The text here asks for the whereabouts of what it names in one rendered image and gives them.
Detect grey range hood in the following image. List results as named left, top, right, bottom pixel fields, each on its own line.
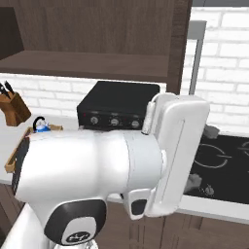
left=188, top=19, right=208, bottom=95

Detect dark wooden base cabinets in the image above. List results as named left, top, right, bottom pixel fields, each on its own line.
left=0, top=183, right=249, bottom=249

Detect black knife handle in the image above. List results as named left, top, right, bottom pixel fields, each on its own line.
left=0, top=82, right=9, bottom=97
left=3, top=80, right=16, bottom=95

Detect wooden tray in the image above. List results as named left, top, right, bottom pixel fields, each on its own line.
left=4, top=124, right=64, bottom=174

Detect black toaster oven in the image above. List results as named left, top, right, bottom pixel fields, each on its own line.
left=76, top=80, right=161, bottom=131

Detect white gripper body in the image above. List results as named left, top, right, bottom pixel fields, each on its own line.
left=144, top=93, right=211, bottom=218

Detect wooden knife block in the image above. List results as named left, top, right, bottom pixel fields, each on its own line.
left=0, top=90, right=32, bottom=127

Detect blue kettle with black handle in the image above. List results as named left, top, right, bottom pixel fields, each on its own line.
left=32, top=116, right=52, bottom=134

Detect black hob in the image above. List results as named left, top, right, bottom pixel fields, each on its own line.
left=182, top=132, right=249, bottom=206

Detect dark wooden wall cabinet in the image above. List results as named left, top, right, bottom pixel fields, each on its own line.
left=0, top=0, right=195, bottom=95

